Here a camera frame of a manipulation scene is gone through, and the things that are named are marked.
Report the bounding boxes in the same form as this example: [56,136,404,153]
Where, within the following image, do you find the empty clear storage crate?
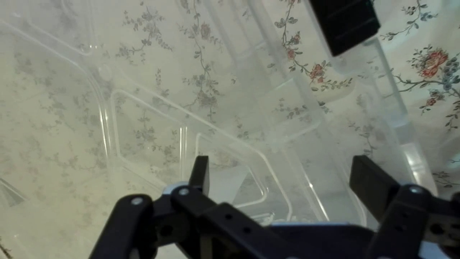
[267,0,440,233]

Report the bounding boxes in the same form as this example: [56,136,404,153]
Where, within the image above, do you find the black latch of empty crate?
[307,0,382,58]

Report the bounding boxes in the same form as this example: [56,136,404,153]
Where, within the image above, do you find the bed with floral bedspread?
[0,0,460,259]

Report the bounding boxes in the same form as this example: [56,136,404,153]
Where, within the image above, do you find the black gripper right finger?
[348,153,460,259]

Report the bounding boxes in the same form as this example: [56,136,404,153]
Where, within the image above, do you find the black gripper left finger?
[87,153,274,259]

